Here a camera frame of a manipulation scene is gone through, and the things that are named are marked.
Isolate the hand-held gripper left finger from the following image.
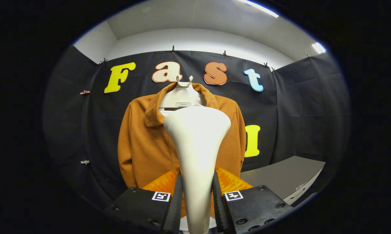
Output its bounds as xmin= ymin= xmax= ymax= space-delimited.
xmin=106 ymin=167 xmax=184 ymax=234

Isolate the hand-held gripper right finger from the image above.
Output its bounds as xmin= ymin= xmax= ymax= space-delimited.
xmin=212 ymin=167 xmax=294 ymax=234

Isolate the white garment steamer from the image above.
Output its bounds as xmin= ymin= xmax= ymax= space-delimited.
xmin=163 ymin=105 xmax=232 ymax=234

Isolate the brown button-up shirt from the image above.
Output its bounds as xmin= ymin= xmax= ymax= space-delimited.
xmin=117 ymin=81 xmax=247 ymax=218

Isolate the black backdrop cloth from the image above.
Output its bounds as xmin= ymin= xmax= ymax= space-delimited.
xmin=43 ymin=45 xmax=351 ymax=202

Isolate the row of black clips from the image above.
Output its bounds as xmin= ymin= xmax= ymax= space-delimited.
xmin=98 ymin=45 xmax=311 ymax=72

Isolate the long ceiling light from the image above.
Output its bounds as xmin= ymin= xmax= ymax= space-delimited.
xmin=238 ymin=0 xmax=279 ymax=18

